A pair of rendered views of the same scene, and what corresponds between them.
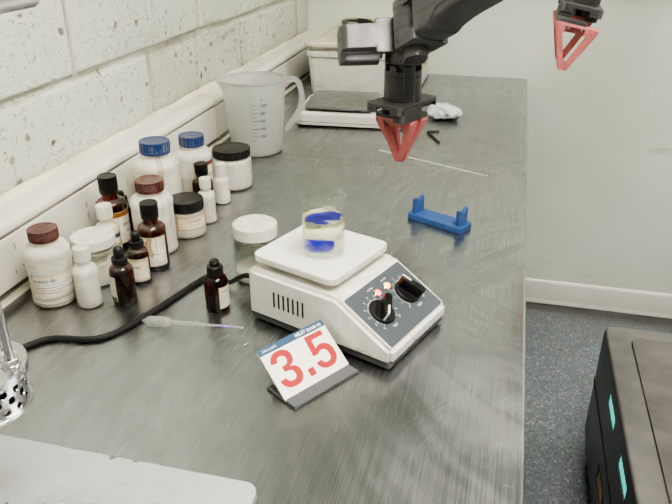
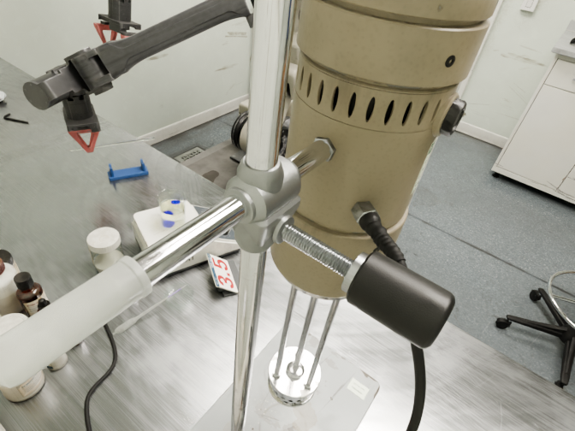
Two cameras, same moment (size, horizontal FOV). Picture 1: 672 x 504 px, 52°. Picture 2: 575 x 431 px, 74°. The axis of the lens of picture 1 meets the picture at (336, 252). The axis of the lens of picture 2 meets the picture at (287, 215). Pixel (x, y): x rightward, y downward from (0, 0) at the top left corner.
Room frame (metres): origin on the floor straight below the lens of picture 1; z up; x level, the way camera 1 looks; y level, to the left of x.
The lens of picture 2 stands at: (0.35, 0.49, 1.38)
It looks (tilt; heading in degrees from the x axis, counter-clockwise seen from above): 40 degrees down; 287
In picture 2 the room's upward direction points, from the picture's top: 9 degrees clockwise
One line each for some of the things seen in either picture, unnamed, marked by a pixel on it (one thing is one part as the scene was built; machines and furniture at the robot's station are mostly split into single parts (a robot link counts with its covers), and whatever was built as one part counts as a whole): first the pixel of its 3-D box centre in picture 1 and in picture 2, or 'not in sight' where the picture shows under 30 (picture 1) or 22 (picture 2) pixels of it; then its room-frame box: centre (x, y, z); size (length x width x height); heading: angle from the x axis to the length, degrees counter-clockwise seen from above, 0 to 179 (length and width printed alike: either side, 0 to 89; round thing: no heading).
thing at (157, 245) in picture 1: (152, 234); (31, 294); (0.86, 0.25, 0.80); 0.04 x 0.04 x 0.10
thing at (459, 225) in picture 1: (439, 212); (127, 168); (1.01, -0.16, 0.77); 0.10 x 0.03 x 0.04; 51
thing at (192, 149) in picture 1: (193, 167); not in sight; (1.11, 0.24, 0.81); 0.06 x 0.06 x 0.11
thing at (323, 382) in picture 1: (308, 362); (225, 272); (0.60, 0.03, 0.77); 0.09 x 0.06 x 0.04; 134
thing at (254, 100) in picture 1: (262, 113); not in sight; (1.39, 0.15, 0.82); 0.18 x 0.13 x 0.15; 115
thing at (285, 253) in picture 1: (321, 251); (169, 224); (0.74, 0.02, 0.83); 0.12 x 0.12 x 0.01; 55
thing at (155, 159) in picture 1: (158, 179); not in sight; (1.03, 0.28, 0.81); 0.07 x 0.07 x 0.13
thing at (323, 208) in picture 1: (323, 223); (174, 209); (0.73, 0.01, 0.87); 0.06 x 0.05 x 0.08; 13
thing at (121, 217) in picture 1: (112, 210); not in sight; (0.93, 0.33, 0.80); 0.04 x 0.04 x 0.11
